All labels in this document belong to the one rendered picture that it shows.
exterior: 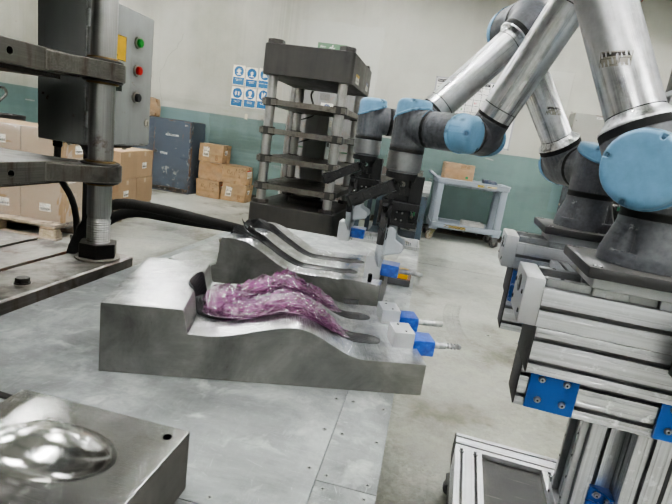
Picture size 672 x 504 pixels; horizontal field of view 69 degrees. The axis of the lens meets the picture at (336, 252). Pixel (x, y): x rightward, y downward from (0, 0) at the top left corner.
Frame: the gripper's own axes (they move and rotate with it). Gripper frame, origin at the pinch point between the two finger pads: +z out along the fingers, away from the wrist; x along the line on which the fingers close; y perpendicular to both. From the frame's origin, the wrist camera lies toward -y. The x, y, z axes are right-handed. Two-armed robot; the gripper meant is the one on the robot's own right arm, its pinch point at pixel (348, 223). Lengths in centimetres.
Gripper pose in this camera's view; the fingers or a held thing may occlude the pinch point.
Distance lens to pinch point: 141.6
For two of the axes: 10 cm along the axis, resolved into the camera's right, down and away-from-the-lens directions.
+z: -1.3, 9.7, 2.2
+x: 2.0, -2.0, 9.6
